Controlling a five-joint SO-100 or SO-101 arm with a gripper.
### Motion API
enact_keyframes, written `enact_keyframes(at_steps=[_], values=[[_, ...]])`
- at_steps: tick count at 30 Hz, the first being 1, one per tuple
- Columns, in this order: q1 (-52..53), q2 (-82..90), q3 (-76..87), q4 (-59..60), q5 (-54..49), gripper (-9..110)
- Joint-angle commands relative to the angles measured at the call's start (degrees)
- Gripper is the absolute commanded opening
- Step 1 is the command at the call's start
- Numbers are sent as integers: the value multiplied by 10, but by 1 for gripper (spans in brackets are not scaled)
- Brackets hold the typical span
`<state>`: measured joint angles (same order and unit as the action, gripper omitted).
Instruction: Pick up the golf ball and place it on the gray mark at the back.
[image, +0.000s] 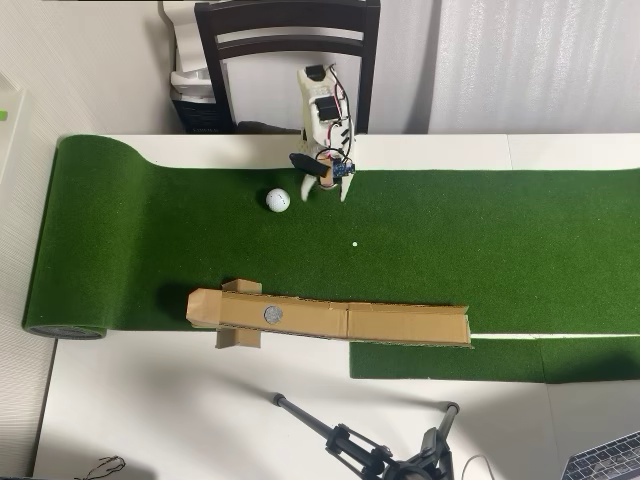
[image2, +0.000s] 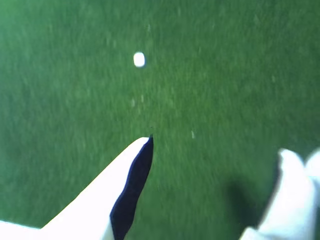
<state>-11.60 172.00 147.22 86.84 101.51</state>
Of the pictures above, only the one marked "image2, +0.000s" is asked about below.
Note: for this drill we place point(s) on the white gripper finger with navy pad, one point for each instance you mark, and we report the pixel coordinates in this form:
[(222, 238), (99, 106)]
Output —
[(95, 200), (287, 197)]

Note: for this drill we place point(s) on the small white distant ball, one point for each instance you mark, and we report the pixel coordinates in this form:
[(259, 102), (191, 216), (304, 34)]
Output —
[(139, 59)]

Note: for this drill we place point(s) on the long green artificial turf mat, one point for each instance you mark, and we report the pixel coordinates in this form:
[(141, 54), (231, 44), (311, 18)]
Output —
[(200, 87)]

